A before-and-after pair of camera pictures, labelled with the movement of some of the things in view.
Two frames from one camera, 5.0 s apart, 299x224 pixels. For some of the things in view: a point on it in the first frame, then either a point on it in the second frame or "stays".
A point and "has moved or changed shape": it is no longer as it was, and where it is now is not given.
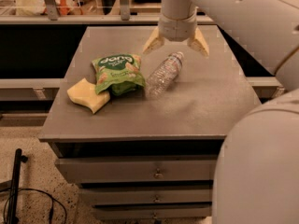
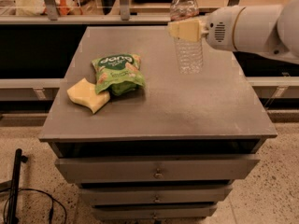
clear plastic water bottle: x=164 y=77 has moved or changed shape
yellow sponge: x=85 y=94 stays
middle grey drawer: x=149 y=195 stays
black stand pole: x=12 y=210 stays
